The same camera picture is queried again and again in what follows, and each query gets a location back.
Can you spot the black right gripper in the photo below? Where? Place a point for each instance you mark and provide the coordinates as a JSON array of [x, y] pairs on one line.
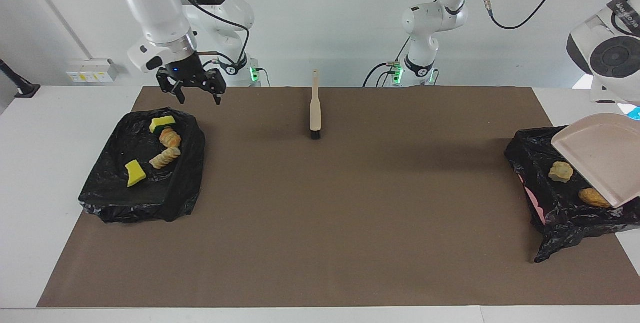
[[190, 75]]

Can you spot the yellow sponge piece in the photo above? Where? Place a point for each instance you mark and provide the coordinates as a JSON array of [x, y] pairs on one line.
[[162, 123], [135, 175]]

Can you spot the croissant piece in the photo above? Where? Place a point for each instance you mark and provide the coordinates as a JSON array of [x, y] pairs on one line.
[[170, 138]]

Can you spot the beige foam chunk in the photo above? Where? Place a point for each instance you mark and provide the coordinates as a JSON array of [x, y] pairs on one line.
[[561, 172], [164, 158]]

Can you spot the beige brush with black bristles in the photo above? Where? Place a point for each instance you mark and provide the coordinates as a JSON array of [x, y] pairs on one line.
[[315, 108]]

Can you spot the brown foam chunk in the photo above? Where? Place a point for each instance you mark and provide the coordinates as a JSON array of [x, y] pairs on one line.
[[594, 198]]

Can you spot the beige plastic dustpan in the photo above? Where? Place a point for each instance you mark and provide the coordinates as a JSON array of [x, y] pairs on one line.
[[605, 158]]

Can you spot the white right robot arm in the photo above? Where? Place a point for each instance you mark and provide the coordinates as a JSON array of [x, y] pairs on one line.
[[165, 13]]

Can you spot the black plastic trash bag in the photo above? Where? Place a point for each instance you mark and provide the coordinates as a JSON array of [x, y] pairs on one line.
[[555, 213], [150, 198]]

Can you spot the pink plastic bin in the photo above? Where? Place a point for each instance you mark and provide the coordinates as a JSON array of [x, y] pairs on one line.
[[535, 203]]

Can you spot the brown paper table mat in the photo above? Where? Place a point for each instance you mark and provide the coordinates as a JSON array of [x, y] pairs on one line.
[[350, 238]]

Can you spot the cyan box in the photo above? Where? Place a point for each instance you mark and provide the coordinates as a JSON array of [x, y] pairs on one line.
[[636, 113]]

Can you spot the white wall outlet box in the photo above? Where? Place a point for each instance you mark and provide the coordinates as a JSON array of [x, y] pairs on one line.
[[90, 70]]

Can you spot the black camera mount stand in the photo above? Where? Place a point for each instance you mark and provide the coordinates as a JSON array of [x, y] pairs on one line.
[[25, 90]]

